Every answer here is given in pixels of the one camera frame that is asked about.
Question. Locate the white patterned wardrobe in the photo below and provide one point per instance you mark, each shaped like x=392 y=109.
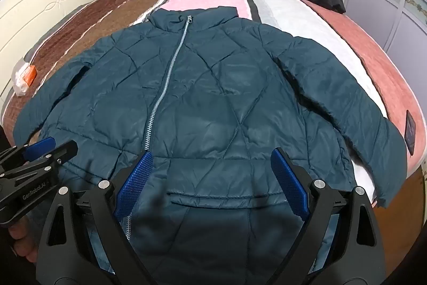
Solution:
x=383 y=14

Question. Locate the dark phone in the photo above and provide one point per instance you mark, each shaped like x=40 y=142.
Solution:
x=409 y=133

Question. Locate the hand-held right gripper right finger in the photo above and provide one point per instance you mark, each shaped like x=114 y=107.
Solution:
x=287 y=181

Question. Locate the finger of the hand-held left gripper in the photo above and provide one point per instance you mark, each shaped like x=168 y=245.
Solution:
x=61 y=153
x=41 y=146

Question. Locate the person's left hand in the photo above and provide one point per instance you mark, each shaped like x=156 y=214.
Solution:
x=21 y=238

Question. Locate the teal quilted jacket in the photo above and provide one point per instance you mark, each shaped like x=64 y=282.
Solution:
x=216 y=98

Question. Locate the orange and white packet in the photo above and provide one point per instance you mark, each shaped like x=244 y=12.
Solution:
x=25 y=76

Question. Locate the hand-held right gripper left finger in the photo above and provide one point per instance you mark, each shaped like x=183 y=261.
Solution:
x=133 y=184

